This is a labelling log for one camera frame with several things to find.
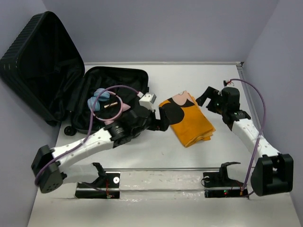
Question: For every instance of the black hard-shell suitcase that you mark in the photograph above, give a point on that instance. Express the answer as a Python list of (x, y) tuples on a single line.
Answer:
[(44, 68)]

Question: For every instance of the orange cloth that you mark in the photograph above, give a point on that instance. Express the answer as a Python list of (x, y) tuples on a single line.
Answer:
[(187, 120)]

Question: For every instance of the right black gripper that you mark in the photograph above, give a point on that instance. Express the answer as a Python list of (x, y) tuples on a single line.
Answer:
[(209, 92)]

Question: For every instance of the rose gold tube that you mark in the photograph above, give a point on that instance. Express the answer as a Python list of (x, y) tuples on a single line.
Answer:
[(111, 105)]

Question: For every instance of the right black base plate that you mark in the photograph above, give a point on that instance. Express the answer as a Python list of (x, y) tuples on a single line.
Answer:
[(216, 186)]

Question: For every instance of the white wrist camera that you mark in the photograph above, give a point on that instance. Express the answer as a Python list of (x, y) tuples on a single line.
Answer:
[(228, 83), (147, 101)]

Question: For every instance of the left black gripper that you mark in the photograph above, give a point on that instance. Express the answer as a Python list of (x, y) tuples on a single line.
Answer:
[(159, 125)]

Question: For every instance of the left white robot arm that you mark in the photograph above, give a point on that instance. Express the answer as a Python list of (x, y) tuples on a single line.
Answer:
[(54, 167)]

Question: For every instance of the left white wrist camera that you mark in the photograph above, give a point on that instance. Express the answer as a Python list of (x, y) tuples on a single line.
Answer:
[(147, 101)]

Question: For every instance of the pink blue cat-ear headphones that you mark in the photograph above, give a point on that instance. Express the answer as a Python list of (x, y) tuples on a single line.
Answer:
[(104, 99)]

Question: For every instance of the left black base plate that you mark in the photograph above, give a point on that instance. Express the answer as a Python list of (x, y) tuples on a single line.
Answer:
[(105, 189)]

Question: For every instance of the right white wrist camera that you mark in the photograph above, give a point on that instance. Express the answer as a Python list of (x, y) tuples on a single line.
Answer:
[(228, 83)]

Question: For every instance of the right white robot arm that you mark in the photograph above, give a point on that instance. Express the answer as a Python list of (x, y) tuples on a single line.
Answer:
[(269, 172)]

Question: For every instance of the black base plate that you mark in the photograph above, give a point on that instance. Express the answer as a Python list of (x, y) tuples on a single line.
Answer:
[(105, 189), (216, 186)]

